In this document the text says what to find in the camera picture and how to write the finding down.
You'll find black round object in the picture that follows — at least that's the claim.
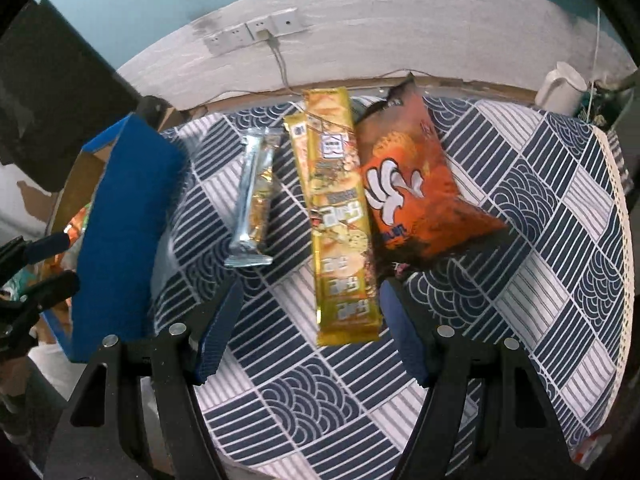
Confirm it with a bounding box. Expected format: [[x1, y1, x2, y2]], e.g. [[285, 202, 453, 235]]
[[136, 95, 173, 132]]

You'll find silver snack bar packet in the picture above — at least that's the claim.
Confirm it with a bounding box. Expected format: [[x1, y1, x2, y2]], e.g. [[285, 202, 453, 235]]
[[223, 127, 284, 267]]

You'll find navy white patterned tablecloth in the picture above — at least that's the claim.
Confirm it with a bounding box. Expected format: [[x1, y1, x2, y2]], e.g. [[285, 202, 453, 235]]
[[150, 95, 633, 480]]

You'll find orange chip bag white print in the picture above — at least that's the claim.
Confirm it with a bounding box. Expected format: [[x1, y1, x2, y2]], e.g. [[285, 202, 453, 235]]
[[354, 74, 511, 273]]

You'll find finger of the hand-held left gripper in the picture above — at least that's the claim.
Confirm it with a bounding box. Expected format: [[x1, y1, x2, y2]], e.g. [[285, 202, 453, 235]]
[[0, 270, 81, 356], [0, 232, 71, 281]]

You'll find long yellow snack packet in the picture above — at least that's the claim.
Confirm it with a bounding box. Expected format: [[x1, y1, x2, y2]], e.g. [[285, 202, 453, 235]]
[[304, 86, 385, 347], [283, 112, 315, 221]]

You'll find grey plug cable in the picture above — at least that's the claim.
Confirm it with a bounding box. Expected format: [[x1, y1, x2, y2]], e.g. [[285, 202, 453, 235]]
[[255, 30, 298, 97]]

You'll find orange snack packet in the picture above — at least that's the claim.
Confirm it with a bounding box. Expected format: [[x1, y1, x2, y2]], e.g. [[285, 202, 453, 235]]
[[60, 205, 93, 261]]

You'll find blue cardboard box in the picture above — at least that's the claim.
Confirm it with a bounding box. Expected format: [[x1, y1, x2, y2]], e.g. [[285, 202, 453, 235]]
[[42, 112, 188, 363]]

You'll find dark sheet on wall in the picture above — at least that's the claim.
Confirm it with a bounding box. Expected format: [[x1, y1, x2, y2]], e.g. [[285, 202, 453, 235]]
[[0, 0, 141, 193]]

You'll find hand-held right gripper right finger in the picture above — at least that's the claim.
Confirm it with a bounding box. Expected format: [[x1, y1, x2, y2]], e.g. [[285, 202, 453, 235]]
[[380, 277, 576, 480]]

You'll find wooden edge strip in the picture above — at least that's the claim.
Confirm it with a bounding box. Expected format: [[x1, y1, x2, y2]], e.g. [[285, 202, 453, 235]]
[[172, 74, 538, 111]]

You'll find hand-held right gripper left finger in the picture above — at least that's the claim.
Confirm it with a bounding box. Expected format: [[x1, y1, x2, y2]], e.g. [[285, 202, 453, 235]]
[[42, 275, 246, 480]]

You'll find thin white cord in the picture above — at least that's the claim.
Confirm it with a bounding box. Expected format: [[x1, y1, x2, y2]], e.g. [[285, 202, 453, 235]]
[[587, 7, 602, 111]]

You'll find white red object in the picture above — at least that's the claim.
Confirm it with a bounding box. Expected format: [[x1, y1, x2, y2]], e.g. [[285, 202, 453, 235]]
[[572, 432, 611, 470]]

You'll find white electric kettle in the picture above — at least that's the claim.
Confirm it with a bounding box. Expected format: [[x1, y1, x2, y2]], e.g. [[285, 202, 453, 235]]
[[536, 61, 588, 116]]

